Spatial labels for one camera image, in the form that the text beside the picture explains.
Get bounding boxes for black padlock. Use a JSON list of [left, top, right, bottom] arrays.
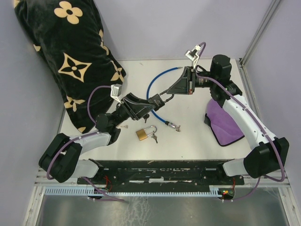
[[147, 90, 174, 111]]

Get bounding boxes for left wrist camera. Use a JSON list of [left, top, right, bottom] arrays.
[[110, 84, 122, 103]]

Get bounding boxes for long-shackle brass padlock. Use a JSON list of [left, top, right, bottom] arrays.
[[136, 125, 158, 141]]

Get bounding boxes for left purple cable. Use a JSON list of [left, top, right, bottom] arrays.
[[46, 85, 125, 202]]

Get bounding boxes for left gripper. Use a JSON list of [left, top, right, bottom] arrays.
[[112, 92, 158, 128]]

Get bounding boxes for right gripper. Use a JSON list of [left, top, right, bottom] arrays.
[[166, 66, 217, 95]]

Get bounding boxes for aluminium frame rail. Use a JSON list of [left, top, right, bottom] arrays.
[[240, 0, 283, 67]]

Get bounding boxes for blue cable duct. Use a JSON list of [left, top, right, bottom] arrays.
[[44, 185, 224, 196]]

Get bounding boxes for black floral plush pillow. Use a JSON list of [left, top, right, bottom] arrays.
[[14, 0, 126, 133]]

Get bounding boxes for long padlock keys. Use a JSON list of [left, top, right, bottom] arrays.
[[151, 133, 158, 143]]

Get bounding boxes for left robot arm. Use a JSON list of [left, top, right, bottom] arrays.
[[39, 93, 157, 184]]

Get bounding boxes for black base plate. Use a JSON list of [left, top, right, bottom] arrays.
[[90, 160, 245, 192]]

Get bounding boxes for blue cable lock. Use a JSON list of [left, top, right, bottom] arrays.
[[147, 66, 184, 129]]

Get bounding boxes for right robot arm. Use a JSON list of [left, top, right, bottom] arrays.
[[167, 55, 289, 184]]

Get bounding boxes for purple cloth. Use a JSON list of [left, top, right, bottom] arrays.
[[204, 99, 245, 147]]

